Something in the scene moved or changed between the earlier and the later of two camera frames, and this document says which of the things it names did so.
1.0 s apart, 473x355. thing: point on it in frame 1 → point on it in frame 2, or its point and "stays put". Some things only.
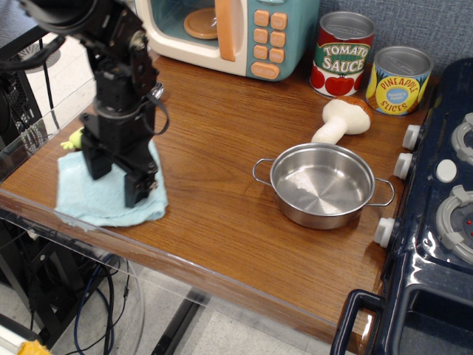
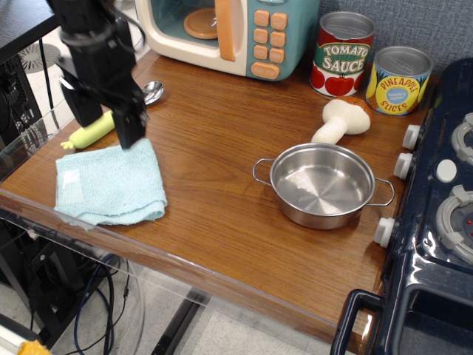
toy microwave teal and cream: x=269 y=40 stays put
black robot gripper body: x=120 y=134 → x=102 y=56
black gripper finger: x=137 y=187 → x=131 y=127
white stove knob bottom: x=383 y=231 stays put
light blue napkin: x=100 y=202 stays put
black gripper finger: x=101 y=152 → x=87 y=108
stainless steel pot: x=323 y=186 stays put
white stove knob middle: x=403 y=165 stays put
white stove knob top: x=410 y=136 stays put
